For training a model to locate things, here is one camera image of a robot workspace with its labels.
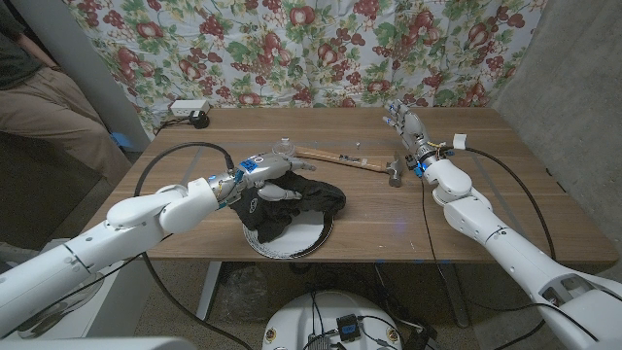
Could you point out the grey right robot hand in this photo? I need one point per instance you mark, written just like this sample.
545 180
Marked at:
413 129

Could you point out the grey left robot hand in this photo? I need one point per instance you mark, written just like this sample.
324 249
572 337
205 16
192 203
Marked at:
265 167

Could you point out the black shorts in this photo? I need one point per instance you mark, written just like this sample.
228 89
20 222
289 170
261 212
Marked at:
316 195

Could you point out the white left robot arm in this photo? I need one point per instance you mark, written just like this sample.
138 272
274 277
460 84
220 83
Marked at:
97 243

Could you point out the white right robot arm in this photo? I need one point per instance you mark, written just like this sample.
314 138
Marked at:
481 219

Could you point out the person's bare forearm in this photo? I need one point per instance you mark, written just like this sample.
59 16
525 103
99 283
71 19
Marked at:
39 51

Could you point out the clear glass cup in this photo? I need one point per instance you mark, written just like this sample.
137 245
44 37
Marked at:
283 146

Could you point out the white gold-rimmed paper plate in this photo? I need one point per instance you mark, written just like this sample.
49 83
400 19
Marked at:
301 239

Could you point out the black plug adapter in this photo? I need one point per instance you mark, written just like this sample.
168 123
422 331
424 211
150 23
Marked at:
199 120

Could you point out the white power strip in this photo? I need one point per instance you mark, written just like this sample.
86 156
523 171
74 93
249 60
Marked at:
187 107

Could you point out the crumpled clear plastic bag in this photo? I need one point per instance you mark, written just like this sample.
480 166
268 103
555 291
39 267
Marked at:
243 291

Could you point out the floral fruit-print backdrop cloth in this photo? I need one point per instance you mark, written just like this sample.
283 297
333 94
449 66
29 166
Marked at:
311 48

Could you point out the white table leg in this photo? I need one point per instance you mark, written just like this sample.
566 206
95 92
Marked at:
210 287

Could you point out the blue tape piece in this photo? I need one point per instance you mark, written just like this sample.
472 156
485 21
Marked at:
120 140

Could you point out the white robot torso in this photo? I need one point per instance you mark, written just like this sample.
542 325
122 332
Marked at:
301 316

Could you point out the grey table leg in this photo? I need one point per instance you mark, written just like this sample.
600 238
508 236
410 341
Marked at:
456 291

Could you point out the black box with blue label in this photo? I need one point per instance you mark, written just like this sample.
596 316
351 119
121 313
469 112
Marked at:
348 328

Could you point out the person in khaki trousers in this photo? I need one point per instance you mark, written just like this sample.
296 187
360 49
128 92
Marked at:
44 112

